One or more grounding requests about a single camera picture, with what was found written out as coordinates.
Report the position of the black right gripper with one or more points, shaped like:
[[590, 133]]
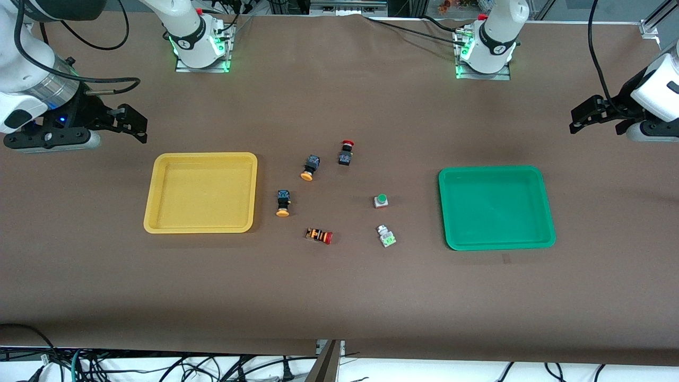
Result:
[[89, 113]]

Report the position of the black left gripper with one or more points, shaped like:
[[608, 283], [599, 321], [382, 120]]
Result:
[[624, 102]]

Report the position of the yellow push button black body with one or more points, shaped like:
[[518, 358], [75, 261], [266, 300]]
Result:
[[310, 167], [283, 204]]

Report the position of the round green button grey base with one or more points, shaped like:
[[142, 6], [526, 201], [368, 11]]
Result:
[[381, 200]]

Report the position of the square green button white body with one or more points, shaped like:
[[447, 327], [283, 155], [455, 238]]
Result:
[[386, 236]]

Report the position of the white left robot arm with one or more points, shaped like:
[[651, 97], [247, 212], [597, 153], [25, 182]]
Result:
[[498, 32]]

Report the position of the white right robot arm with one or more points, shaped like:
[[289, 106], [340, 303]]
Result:
[[185, 32]]

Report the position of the yellow plastic tray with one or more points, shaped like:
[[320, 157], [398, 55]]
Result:
[[201, 196]]

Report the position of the green plastic tray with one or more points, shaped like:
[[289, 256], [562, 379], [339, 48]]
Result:
[[493, 207]]

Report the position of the red mushroom button black body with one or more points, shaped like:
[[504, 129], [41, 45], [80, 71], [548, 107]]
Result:
[[346, 157]]

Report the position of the red button orange striped body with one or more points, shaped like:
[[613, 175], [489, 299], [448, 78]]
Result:
[[318, 235]]

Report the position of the silver metal box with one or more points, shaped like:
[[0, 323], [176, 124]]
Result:
[[347, 6]]

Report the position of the brown table cover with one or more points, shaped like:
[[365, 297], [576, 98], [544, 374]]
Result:
[[339, 292]]

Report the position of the brown wooden beam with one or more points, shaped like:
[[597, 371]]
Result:
[[324, 369]]

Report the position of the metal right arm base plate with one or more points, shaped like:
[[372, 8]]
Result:
[[204, 69]]

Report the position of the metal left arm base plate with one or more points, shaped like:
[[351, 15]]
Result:
[[488, 77]]

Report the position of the aluminium frame profile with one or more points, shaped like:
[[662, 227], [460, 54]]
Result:
[[660, 18]]

